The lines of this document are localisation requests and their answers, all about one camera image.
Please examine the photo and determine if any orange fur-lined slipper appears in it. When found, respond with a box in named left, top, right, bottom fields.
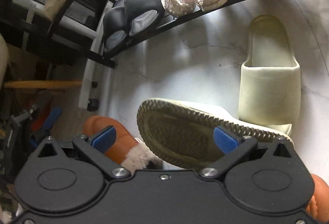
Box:
left=84, top=115, right=163, bottom=173

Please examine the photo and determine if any cream slide slipper upturned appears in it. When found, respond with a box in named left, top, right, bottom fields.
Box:
left=137, top=98, right=292, bottom=170

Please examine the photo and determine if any cream slide slipper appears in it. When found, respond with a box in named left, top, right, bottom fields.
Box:
left=237, top=15, right=301, bottom=135

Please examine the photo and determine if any black grey slipper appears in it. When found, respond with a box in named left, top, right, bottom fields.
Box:
left=124, top=0, right=165, bottom=38
left=103, top=6, right=129, bottom=58

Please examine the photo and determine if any black metal shoe rack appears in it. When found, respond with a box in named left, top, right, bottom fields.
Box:
left=1, top=0, right=242, bottom=68

